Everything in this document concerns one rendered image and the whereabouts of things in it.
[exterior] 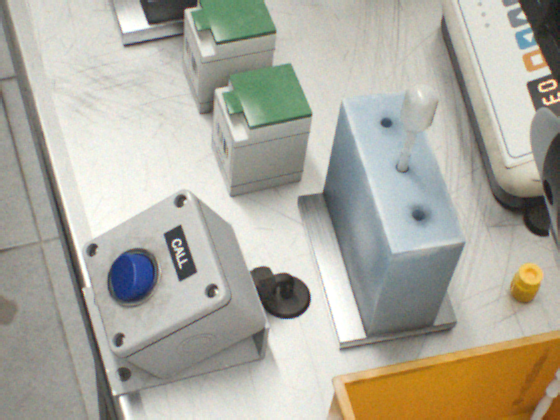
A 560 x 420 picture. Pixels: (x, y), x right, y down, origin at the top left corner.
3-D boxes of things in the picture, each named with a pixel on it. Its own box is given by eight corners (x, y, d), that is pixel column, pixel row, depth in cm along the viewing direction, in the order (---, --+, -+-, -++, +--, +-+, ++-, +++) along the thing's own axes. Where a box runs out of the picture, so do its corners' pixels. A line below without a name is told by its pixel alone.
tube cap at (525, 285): (504, 282, 75) (512, 264, 73) (529, 275, 75) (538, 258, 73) (515, 306, 74) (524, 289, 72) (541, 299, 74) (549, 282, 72)
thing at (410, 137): (369, 248, 73) (405, 119, 63) (382, 246, 73) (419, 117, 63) (373, 259, 73) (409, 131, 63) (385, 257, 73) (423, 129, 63)
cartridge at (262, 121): (210, 145, 78) (215, 76, 73) (282, 129, 79) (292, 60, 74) (229, 197, 76) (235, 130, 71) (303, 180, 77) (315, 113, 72)
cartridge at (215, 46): (181, 67, 81) (184, -4, 76) (251, 53, 83) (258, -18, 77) (198, 114, 79) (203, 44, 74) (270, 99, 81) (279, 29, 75)
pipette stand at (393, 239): (296, 204, 76) (314, 101, 68) (406, 188, 78) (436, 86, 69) (337, 350, 71) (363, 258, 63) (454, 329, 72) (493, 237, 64)
